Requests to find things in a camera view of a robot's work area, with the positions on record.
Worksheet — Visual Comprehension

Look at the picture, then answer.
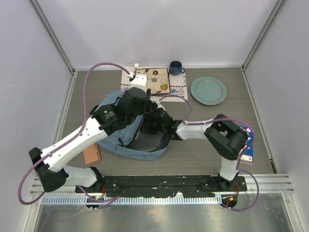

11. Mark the square floral ceramic plate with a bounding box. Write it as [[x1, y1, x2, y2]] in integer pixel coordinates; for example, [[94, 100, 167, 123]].
[[135, 68, 170, 95]]

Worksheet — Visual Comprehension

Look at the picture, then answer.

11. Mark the light blue fabric backpack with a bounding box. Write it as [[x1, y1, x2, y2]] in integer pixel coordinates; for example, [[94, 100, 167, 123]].
[[90, 89, 172, 161]]

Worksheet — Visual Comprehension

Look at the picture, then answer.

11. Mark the round teal ceramic plate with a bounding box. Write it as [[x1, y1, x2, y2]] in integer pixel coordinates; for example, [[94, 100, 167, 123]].
[[190, 76, 227, 106]]

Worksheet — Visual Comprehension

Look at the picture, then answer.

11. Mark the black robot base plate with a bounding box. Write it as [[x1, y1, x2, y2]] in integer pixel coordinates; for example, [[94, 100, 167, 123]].
[[75, 174, 248, 198]]

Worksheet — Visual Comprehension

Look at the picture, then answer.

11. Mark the tan leather wallet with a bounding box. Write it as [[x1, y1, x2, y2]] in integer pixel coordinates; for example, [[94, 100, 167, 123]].
[[83, 143, 101, 165]]

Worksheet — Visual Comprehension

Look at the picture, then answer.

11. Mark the dark blue ceramic mug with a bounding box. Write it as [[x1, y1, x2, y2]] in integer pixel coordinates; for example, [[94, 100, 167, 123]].
[[169, 61, 185, 76]]

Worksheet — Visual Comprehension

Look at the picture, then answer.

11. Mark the white slotted cable duct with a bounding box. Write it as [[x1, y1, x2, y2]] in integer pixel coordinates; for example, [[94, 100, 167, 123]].
[[41, 194, 222, 206]]

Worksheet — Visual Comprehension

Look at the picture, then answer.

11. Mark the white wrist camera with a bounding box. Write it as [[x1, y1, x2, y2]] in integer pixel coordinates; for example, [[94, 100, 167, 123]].
[[155, 101, 165, 110], [126, 72, 148, 92]]

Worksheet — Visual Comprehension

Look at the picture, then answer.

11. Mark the patterned white cloth placemat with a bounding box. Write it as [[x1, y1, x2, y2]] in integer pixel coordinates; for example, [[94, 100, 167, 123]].
[[126, 66, 188, 102]]

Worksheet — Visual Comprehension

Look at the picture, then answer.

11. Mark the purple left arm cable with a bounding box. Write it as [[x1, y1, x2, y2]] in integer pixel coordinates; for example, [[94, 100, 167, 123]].
[[18, 62, 136, 209]]

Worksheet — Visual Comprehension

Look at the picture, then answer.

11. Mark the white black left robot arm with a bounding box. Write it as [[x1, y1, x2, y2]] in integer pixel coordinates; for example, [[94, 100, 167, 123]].
[[29, 87, 152, 193]]

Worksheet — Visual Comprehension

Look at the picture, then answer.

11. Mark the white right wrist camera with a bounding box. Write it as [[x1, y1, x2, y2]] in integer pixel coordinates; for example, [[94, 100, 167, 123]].
[[155, 101, 165, 110]]

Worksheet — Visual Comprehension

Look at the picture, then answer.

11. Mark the dark blue cartoon book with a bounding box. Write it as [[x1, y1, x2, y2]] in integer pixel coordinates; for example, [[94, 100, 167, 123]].
[[240, 125, 255, 164]]

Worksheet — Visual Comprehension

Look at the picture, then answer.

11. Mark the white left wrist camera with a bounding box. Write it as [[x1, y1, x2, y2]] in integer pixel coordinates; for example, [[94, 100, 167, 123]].
[[126, 72, 148, 92]]

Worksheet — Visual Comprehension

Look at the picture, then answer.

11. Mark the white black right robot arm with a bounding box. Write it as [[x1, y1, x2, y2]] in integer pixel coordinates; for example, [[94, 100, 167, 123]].
[[141, 108, 248, 191]]

